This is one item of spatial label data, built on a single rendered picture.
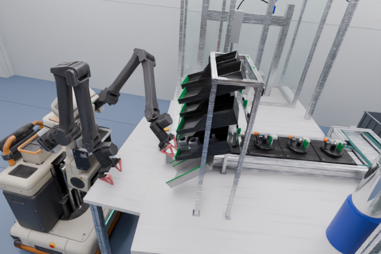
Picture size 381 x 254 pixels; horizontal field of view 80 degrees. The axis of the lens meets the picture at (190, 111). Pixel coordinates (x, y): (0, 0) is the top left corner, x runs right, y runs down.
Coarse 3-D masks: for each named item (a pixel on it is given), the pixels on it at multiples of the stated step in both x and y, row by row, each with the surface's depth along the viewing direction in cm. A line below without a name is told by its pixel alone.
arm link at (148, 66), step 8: (144, 56) 133; (144, 64) 135; (152, 64) 137; (144, 72) 134; (152, 72) 134; (144, 80) 133; (152, 80) 132; (152, 88) 129; (152, 96) 127; (152, 104) 125; (152, 112) 123
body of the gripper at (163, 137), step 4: (160, 132) 122; (164, 132) 123; (156, 136) 123; (160, 136) 122; (164, 136) 122; (168, 136) 124; (160, 140) 123; (164, 140) 122; (168, 140) 122; (160, 144) 121
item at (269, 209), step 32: (256, 128) 200; (288, 128) 204; (160, 160) 157; (160, 192) 134; (192, 192) 136; (224, 192) 138; (256, 192) 140; (288, 192) 142; (320, 192) 144; (352, 192) 145; (160, 224) 118; (192, 224) 119; (224, 224) 120; (256, 224) 122; (288, 224) 123; (320, 224) 124
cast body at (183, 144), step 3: (180, 138) 114; (183, 138) 114; (186, 138) 114; (180, 141) 114; (183, 141) 113; (186, 141) 113; (180, 144) 115; (183, 144) 114; (186, 144) 114; (180, 147) 116; (183, 147) 115; (186, 147) 115; (180, 150) 117; (183, 150) 116; (186, 150) 116
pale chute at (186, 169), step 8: (184, 160) 127; (192, 160) 126; (200, 160) 123; (208, 160) 117; (176, 168) 132; (184, 168) 128; (192, 168) 122; (208, 168) 109; (176, 176) 127; (184, 176) 115; (192, 176) 114; (168, 184) 121; (176, 184) 120
